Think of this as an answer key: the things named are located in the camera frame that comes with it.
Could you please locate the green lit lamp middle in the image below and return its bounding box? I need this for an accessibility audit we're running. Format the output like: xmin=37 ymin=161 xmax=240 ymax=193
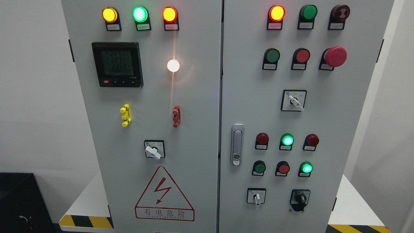
xmin=279 ymin=134 xmax=294 ymax=151

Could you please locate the grey right cabinet door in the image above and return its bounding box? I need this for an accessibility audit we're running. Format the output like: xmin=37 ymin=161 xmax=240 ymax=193
xmin=218 ymin=0 xmax=394 ymax=233

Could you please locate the grey left cabinet door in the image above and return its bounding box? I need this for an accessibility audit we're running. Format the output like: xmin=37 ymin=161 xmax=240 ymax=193
xmin=61 ymin=0 xmax=222 ymax=233

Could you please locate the green push button second row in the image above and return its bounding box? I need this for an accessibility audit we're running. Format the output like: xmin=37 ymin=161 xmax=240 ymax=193
xmin=262 ymin=48 xmax=280 ymax=71

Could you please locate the red lit lamp right door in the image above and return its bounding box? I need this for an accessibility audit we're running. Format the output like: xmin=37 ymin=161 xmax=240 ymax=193
xmin=267 ymin=5 xmax=286 ymax=30

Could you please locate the red emergency stop mushroom button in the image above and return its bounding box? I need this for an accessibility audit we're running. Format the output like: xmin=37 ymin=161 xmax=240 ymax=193
xmin=319 ymin=46 xmax=347 ymax=71

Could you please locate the grey cabinet door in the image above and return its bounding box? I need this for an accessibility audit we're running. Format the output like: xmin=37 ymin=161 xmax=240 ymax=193
xmin=218 ymin=0 xmax=394 ymax=233
xmin=61 ymin=0 xmax=222 ymax=233

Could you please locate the black box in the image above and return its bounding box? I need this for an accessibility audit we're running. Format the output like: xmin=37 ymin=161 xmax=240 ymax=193
xmin=0 ymin=172 xmax=55 ymax=233

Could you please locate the green illuminated button lower right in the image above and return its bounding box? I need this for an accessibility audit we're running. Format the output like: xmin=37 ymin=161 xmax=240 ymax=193
xmin=298 ymin=161 xmax=313 ymax=177

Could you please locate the red ringed lit lamp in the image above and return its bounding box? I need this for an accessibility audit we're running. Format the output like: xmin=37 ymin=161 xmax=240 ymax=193
xmin=162 ymin=6 xmax=180 ymax=31

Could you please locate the white lever selector switch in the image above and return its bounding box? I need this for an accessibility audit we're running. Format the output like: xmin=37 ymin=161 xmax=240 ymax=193
xmin=280 ymin=89 xmax=307 ymax=112
xmin=246 ymin=188 xmax=267 ymax=207

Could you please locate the white lever selector switch upper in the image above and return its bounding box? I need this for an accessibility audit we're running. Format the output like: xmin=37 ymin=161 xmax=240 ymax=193
xmin=280 ymin=89 xmax=307 ymax=112

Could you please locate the white handle selector switch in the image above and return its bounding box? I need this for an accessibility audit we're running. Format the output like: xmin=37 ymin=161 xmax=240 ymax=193
xmin=144 ymin=139 xmax=166 ymax=161

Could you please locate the red push button lower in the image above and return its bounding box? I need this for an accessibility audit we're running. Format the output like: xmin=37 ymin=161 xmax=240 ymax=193
xmin=275 ymin=161 xmax=290 ymax=177

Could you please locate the black knob rotary switch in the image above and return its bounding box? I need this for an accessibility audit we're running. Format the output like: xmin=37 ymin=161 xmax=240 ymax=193
xmin=289 ymin=189 xmax=311 ymax=211

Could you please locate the black digital power meter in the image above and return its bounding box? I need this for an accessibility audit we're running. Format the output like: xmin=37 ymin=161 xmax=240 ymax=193
xmin=92 ymin=42 xmax=144 ymax=88

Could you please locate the yellow terminal connector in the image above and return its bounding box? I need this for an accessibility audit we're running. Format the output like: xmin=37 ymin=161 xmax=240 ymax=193
xmin=120 ymin=104 xmax=132 ymax=127

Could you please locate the red terminal connector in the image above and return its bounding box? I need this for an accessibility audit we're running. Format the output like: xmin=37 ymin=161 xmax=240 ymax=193
xmin=172 ymin=105 xmax=181 ymax=128

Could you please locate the green push button top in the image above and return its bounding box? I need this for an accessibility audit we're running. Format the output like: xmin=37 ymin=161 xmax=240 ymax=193
xmin=297 ymin=5 xmax=318 ymax=30

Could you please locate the white lever selector switch lower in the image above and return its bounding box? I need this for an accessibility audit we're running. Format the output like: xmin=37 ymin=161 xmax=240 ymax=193
xmin=246 ymin=188 xmax=267 ymax=207

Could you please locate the red high voltage warning sticker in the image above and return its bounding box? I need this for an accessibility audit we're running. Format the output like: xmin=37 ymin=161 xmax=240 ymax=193
xmin=135 ymin=166 xmax=195 ymax=222

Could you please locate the white platform hazard striped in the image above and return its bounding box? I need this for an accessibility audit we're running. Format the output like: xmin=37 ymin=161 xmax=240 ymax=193
xmin=59 ymin=173 xmax=390 ymax=233

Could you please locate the red push button second row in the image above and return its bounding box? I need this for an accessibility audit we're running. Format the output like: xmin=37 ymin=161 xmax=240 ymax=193
xmin=291 ymin=48 xmax=310 ymax=71

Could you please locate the white lit indicator lamp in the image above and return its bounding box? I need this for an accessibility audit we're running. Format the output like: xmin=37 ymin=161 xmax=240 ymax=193
xmin=167 ymin=59 xmax=180 ymax=73

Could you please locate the dark red lamp left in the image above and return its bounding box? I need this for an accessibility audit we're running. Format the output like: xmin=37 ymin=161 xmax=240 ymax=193
xmin=255 ymin=132 xmax=269 ymax=150

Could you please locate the green lit indicator lamp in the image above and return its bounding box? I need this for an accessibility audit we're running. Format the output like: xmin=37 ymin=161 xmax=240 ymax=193
xmin=132 ymin=6 xmax=151 ymax=31

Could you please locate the green push button lower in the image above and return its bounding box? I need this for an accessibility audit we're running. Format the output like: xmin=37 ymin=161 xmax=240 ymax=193
xmin=252 ymin=160 xmax=266 ymax=176

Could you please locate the silver door lock handle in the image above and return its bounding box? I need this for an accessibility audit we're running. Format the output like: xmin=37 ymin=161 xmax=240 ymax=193
xmin=230 ymin=124 xmax=244 ymax=166

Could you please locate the dark red buzzer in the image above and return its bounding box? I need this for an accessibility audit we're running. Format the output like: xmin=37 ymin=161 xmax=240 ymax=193
xmin=327 ymin=5 xmax=350 ymax=30

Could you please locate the red lamp right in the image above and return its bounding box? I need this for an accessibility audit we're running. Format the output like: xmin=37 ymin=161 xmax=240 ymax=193
xmin=302 ymin=134 xmax=320 ymax=151

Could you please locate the yellow indicator lamp top left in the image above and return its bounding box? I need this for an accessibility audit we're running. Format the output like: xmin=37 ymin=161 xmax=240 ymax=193
xmin=102 ymin=6 xmax=122 ymax=31

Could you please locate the green push button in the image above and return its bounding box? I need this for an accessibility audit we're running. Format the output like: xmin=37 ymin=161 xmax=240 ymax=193
xmin=297 ymin=5 xmax=318 ymax=30
xmin=252 ymin=160 xmax=266 ymax=176

